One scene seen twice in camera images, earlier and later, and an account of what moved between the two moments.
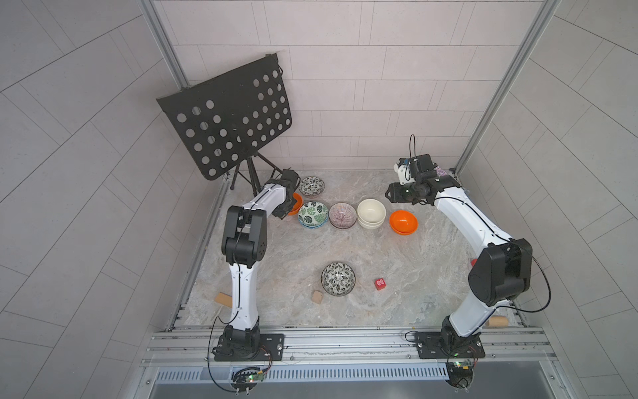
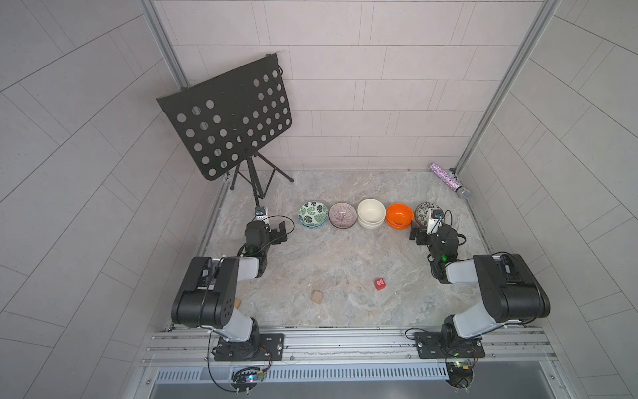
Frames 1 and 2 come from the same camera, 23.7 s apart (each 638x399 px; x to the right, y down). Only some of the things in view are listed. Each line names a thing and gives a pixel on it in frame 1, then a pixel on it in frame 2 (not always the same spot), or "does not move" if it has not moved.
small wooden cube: [317, 297] does not move
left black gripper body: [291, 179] → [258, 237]
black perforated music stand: [230, 115] does not move
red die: [380, 283] does not move
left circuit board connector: [245, 378] does not move
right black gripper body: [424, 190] → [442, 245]
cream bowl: [371, 214] does not move
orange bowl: [297, 205] → [399, 216]
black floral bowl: [311, 186] → [422, 212]
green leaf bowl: [312, 214] does not move
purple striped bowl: [342, 215] does not move
